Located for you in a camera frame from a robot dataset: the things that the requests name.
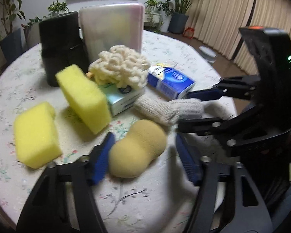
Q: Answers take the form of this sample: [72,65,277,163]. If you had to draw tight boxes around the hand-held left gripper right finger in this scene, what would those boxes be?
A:
[175,133,274,233]

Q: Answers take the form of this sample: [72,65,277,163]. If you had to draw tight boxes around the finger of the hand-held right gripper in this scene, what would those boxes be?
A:
[187,75,262,102]
[177,105,291,158]

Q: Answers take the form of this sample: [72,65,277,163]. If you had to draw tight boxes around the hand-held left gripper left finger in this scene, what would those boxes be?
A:
[16,132,115,233]

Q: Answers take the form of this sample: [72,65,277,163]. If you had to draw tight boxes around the tan peanut-shaped sponge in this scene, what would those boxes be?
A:
[108,119,167,178]

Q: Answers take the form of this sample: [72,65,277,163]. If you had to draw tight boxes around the blue cartoon tissue pack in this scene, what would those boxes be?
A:
[147,63,196,100]

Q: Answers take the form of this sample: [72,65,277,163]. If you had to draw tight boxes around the green tissue pack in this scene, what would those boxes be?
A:
[98,83,146,116]

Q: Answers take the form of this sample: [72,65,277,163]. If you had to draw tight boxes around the yellow rectangular sponge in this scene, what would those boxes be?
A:
[14,102,63,169]
[56,64,112,135]

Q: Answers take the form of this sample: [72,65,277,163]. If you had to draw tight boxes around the cream chenille wash mitt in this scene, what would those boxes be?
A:
[88,45,151,89]

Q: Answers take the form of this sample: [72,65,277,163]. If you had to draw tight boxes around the translucent white plastic bin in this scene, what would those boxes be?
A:
[79,2,145,62]

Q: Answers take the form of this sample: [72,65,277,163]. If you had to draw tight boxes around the black cylindrical container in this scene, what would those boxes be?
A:
[39,12,89,87]

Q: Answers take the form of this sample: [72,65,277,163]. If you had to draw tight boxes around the white round floor device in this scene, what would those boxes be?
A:
[199,46,218,64]

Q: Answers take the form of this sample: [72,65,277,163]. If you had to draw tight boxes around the beige curtains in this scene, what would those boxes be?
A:
[187,0,291,77]

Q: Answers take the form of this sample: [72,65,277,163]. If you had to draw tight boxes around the large leafy plant grey pot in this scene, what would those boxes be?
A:
[165,0,211,35]

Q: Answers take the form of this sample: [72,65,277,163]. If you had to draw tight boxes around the small plant on white stand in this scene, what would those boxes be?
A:
[144,0,172,32]

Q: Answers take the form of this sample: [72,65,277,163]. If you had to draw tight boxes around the small plant in beige pot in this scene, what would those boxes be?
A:
[22,17,43,49]

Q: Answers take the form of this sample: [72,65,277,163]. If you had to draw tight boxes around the tall plant in dark pot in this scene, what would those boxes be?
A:
[0,0,26,63]

